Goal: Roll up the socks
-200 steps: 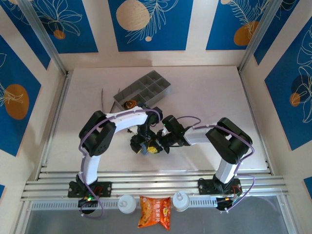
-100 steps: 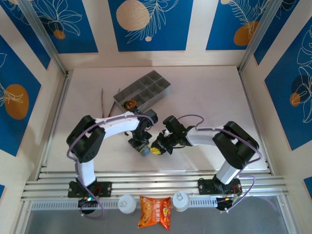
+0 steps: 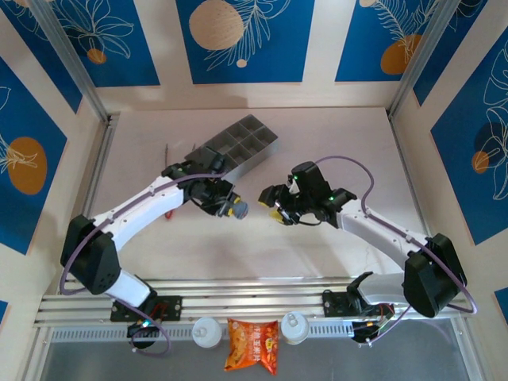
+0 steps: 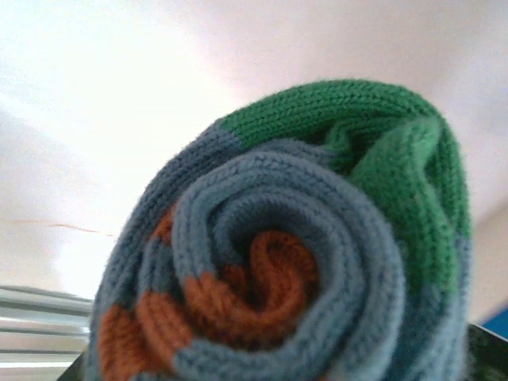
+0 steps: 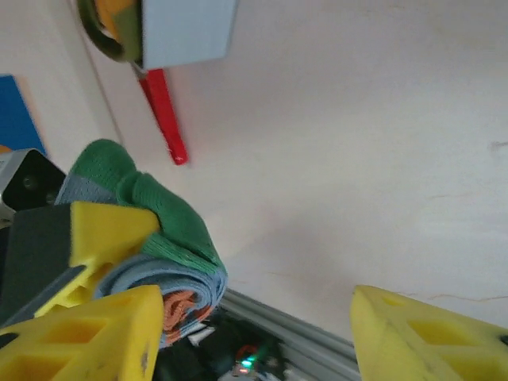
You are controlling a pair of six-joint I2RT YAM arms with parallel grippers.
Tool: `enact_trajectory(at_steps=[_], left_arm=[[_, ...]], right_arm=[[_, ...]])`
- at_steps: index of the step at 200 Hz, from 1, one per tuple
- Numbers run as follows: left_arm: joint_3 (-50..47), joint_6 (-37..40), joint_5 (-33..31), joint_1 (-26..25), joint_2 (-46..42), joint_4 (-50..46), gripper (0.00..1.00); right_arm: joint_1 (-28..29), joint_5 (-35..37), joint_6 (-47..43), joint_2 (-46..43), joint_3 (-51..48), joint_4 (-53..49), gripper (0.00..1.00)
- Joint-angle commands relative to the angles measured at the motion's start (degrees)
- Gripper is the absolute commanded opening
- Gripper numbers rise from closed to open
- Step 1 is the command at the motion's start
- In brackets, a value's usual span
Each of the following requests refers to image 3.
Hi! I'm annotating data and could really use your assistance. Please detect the grey compartment organizer tray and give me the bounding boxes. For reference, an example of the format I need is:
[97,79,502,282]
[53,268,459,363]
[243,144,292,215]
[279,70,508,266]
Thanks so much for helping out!
[184,114,281,179]

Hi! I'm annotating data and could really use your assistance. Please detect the white can with pull tab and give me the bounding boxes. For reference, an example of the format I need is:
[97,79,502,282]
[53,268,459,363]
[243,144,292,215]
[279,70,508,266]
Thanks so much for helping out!
[280,311,310,345]

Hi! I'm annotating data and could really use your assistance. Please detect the left white round cap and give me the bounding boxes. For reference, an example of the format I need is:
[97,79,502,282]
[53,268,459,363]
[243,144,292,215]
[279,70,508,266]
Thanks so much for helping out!
[191,316,222,349]

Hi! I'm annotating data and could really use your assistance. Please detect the orange snack bag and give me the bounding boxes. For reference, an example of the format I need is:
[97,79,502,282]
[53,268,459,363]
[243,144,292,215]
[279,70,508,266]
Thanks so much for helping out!
[224,317,279,376]

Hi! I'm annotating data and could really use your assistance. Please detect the red handled metal tweezers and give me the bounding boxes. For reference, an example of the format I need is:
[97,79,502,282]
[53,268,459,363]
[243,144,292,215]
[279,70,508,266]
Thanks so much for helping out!
[162,142,198,219]

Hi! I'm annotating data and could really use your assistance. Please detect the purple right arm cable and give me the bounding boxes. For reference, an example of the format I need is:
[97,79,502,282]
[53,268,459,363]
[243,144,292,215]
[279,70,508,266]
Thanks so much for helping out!
[315,155,477,350]

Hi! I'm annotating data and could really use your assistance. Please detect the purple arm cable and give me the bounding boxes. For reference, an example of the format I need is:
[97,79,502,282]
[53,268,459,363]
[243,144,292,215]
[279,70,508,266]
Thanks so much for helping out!
[315,155,477,350]
[59,170,225,360]

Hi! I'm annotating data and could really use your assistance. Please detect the aluminium frame rail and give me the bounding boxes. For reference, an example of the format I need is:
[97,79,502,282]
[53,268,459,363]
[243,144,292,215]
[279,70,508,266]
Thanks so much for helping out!
[33,277,468,329]

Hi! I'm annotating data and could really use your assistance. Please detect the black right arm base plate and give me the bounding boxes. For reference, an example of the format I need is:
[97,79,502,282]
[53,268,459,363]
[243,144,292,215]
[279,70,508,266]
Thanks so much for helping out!
[321,289,394,318]

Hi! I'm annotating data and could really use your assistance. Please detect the aluminium side rail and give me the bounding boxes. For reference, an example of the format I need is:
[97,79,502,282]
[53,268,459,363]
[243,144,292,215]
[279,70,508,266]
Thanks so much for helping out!
[388,113,444,285]
[59,114,118,294]

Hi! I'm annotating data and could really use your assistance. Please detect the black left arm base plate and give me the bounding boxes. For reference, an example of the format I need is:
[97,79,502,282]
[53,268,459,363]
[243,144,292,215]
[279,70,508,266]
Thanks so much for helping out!
[110,295,183,323]

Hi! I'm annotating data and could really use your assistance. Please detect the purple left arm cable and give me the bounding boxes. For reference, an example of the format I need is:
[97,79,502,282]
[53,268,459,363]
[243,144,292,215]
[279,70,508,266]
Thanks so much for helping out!
[59,170,225,360]

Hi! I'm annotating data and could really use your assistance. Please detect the aluminium corner post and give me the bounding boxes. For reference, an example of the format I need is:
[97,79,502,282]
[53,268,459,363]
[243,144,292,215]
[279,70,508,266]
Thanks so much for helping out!
[27,0,114,124]
[387,0,491,120]

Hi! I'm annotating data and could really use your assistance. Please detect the grey slotted cable duct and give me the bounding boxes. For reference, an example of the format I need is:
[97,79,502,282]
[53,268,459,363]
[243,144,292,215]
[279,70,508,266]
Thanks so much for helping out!
[47,321,354,342]

